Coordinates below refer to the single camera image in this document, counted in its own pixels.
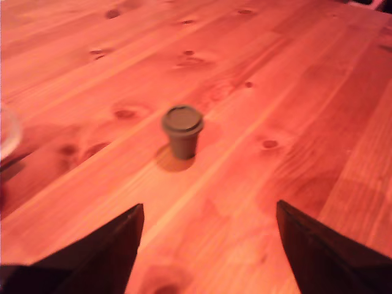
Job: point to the dark grey-brown coffee capsule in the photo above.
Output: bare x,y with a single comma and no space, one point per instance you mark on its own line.
183,141

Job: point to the red cartoon print mug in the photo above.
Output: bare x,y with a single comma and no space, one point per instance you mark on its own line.
9,137

